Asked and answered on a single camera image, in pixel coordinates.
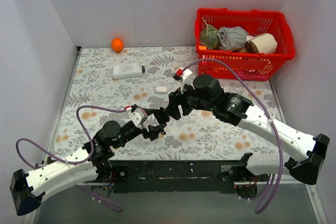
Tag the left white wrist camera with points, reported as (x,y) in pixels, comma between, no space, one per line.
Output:
(138,115)

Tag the orange fruit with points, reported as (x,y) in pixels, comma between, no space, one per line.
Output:
(117,45)

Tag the grey crumpled cloth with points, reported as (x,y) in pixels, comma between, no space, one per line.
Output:
(232,39)

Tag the red plastic basket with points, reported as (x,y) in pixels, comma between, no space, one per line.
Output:
(252,67)

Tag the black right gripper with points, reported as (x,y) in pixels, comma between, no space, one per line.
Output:
(181,102)

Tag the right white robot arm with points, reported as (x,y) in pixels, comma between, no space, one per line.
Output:
(303,154)

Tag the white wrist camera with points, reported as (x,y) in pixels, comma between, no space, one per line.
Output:
(184,77)
(138,115)

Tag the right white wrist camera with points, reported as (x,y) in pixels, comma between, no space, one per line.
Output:
(184,77)

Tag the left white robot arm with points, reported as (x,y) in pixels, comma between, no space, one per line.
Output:
(89,163)

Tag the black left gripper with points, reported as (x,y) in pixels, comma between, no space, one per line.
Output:
(148,125)

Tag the green melon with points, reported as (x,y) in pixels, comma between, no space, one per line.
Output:
(209,36)

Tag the white earbud charging case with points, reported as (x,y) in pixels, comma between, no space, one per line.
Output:
(161,90)

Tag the black earbud charging case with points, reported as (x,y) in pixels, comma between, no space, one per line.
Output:
(160,116)

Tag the white plastic bottle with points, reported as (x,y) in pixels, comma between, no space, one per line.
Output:
(125,71)

